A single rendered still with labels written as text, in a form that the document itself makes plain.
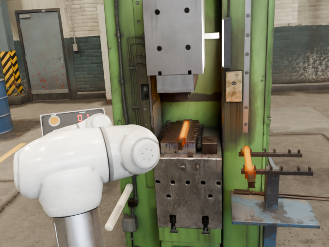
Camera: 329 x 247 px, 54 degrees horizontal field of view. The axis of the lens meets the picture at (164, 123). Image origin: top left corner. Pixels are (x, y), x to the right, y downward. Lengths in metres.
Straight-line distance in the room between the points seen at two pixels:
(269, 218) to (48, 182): 1.21
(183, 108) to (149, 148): 1.57
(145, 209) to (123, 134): 1.53
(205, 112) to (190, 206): 0.68
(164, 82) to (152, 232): 1.07
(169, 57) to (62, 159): 1.14
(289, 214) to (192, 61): 0.90
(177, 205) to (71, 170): 1.30
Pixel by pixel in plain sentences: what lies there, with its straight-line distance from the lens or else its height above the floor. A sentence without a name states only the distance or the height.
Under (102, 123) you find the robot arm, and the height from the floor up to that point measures 1.28.
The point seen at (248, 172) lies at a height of 0.98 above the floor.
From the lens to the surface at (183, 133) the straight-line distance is 1.90.
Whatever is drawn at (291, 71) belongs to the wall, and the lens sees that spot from 8.09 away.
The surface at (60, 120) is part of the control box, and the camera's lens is 1.82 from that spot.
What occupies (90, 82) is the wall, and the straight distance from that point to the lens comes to 8.08.
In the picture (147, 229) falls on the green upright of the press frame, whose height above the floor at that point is 0.31.
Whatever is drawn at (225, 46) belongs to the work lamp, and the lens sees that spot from 1.81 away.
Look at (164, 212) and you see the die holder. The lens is 1.97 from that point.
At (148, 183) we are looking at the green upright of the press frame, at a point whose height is 0.65.
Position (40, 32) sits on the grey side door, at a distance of 8.38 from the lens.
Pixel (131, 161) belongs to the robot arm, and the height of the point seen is 1.34.
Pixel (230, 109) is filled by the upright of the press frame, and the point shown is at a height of 1.14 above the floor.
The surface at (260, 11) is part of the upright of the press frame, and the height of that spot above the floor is 1.66.
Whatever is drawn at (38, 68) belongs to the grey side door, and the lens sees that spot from 8.50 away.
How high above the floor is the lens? 1.62
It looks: 17 degrees down
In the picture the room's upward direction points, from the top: 3 degrees counter-clockwise
